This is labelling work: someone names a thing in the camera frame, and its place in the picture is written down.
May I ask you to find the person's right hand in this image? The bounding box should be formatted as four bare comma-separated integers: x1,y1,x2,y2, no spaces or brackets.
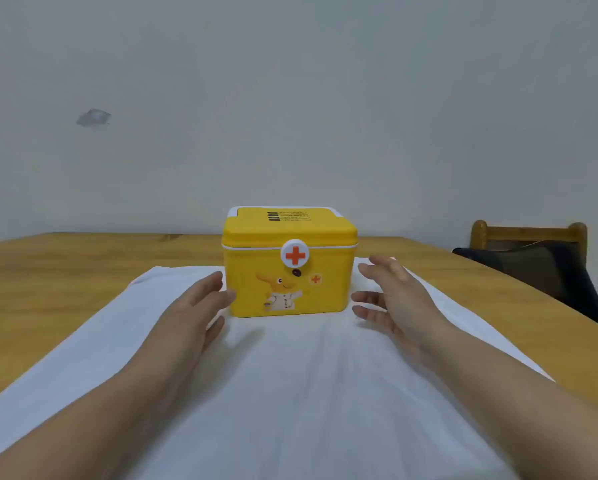
351,255,461,369

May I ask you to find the person's left hand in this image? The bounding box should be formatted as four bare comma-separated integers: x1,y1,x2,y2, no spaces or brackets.
146,271,237,376

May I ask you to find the person's left forearm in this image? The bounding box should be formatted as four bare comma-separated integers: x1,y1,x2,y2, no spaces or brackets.
0,340,192,480

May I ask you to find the person's right forearm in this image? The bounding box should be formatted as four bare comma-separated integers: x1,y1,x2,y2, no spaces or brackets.
419,322,598,480

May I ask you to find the white cloth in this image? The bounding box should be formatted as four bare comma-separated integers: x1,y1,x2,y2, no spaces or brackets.
0,257,555,480

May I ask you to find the yellow first aid box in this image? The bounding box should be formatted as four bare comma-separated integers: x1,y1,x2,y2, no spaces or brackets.
221,206,359,318

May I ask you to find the wooden chair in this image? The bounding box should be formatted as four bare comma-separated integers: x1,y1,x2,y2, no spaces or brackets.
470,220,589,252

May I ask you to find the dark cushion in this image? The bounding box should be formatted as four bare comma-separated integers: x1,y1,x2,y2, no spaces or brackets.
452,242,598,336

